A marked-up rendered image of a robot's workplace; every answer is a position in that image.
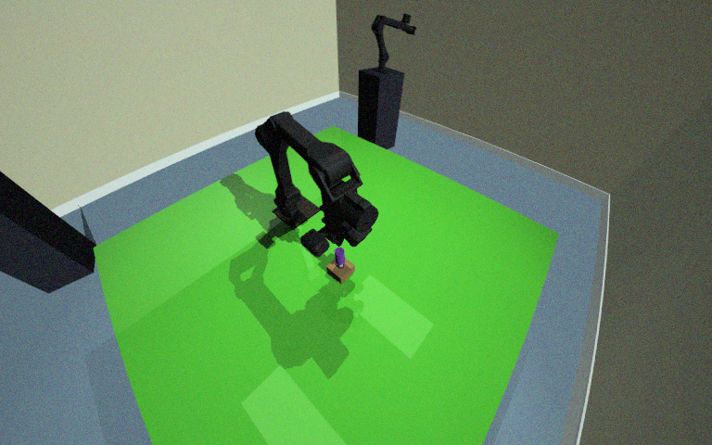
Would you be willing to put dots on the tan wooden block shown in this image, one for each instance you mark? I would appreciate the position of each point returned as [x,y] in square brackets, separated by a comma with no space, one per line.
[340,274]

